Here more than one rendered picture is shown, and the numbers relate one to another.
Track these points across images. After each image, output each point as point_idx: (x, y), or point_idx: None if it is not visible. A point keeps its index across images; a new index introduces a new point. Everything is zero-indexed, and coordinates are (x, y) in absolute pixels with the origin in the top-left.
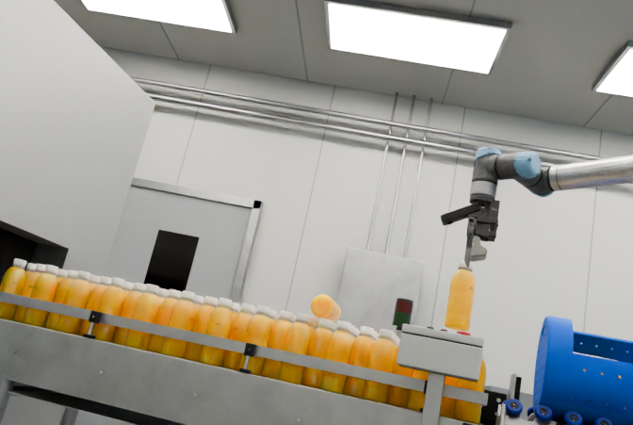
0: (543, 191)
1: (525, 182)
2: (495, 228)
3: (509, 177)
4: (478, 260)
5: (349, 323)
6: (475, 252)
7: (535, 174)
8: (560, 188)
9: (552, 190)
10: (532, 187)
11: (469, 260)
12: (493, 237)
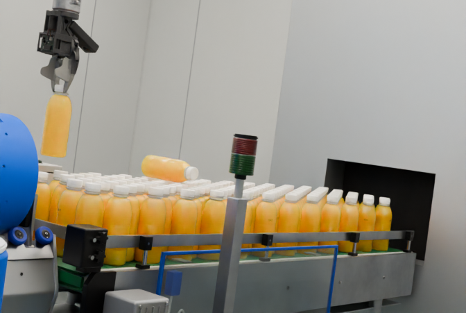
0: None
1: None
2: (38, 43)
3: None
4: (59, 78)
5: (119, 175)
6: (49, 74)
7: None
8: None
9: None
10: None
11: (51, 85)
12: (43, 52)
